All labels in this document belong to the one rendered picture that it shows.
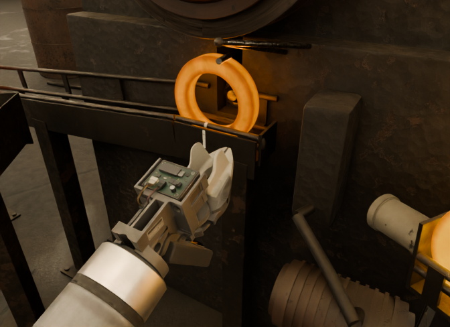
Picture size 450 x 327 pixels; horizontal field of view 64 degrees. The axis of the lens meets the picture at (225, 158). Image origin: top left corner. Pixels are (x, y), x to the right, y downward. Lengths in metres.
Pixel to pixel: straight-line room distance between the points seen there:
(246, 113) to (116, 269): 0.41
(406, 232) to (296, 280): 0.21
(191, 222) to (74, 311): 0.15
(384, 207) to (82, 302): 0.42
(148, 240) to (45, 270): 1.14
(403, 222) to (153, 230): 0.34
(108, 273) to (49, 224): 1.35
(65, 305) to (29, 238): 1.31
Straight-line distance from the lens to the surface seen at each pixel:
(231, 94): 0.81
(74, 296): 0.40
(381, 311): 0.66
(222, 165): 0.50
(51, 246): 1.62
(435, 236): 0.55
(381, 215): 0.59
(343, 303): 0.61
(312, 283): 0.66
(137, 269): 0.40
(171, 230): 0.45
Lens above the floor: 1.02
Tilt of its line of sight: 30 degrees down
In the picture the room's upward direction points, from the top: straight up
